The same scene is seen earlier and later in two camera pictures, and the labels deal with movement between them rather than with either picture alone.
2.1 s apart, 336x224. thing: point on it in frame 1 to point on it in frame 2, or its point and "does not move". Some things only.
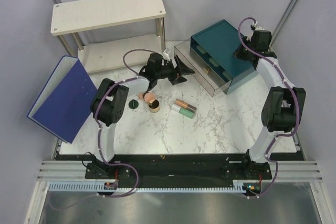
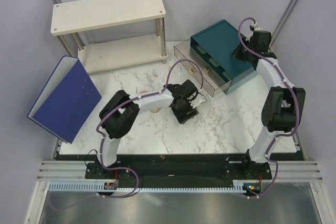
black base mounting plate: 178,168 does not move
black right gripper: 238,53 does not move
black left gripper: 181,69 to 182,117
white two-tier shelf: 108,12 does not move
